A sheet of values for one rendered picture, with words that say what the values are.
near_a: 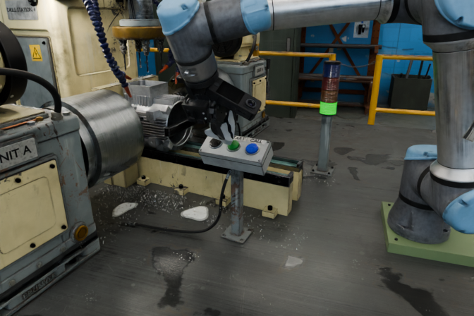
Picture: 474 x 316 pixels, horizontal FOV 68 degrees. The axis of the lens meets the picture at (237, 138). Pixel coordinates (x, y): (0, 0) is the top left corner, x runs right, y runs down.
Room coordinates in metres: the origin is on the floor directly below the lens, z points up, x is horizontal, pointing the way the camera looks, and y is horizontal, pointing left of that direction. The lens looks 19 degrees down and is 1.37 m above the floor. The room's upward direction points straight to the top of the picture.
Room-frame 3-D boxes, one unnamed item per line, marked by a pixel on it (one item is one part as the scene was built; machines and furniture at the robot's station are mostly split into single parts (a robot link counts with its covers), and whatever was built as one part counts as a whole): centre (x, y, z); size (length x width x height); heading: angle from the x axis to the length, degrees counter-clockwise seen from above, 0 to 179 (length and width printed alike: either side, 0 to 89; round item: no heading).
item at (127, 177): (1.13, 0.40, 0.86); 0.07 x 0.06 x 0.12; 154
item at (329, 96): (1.23, -0.33, 1.10); 0.06 x 0.06 x 0.04
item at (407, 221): (0.81, -0.49, 0.88); 0.15 x 0.15 x 0.10
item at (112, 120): (0.88, 0.44, 1.04); 0.37 x 0.25 x 0.25; 154
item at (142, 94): (1.22, 0.32, 1.11); 0.12 x 0.11 x 0.07; 64
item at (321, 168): (1.23, -0.33, 1.01); 0.08 x 0.08 x 0.42; 64
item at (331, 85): (1.23, -0.33, 1.14); 0.06 x 0.06 x 0.04
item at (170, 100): (1.20, 0.29, 1.02); 0.20 x 0.19 x 0.19; 64
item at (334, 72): (1.23, -0.33, 1.19); 0.06 x 0.06 x 0.04
